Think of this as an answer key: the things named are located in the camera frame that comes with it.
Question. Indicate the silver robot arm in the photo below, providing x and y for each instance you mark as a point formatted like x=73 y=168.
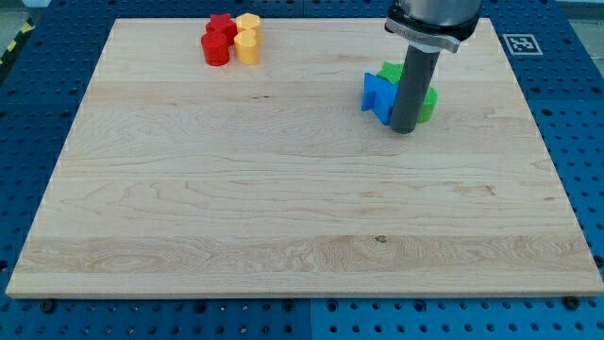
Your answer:
x=433 y=25

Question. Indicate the blue block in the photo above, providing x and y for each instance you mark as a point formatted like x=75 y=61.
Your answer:
x=378 y=95

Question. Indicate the wooden board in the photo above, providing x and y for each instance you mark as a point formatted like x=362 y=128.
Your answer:
x=181 y=180

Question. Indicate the green star block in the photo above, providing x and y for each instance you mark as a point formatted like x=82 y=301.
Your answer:
x=391 y=72

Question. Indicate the green round block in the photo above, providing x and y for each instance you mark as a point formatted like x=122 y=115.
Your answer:
x=429 y=105

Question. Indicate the yellow heart block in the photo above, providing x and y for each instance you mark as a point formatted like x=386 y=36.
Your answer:
x=247 y=47

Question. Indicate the red cylinder block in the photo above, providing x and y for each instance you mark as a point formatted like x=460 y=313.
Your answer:
x=215 y=48

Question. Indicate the yellow hexagon block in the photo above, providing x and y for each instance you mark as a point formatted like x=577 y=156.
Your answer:
x=249 y=23

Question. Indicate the red star block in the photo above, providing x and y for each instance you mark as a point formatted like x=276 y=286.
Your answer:
x=223 y=23

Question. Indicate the white fiducial marker tag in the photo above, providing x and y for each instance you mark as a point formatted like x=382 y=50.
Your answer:
x=521 y=44

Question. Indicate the black bolt left front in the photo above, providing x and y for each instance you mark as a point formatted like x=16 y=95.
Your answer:
x=47 y=306

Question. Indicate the black bolt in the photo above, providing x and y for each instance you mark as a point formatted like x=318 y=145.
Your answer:
x=47 y=306
x=571 y=303

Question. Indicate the black bolt right front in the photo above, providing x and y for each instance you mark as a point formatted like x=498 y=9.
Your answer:
x=571 y=303

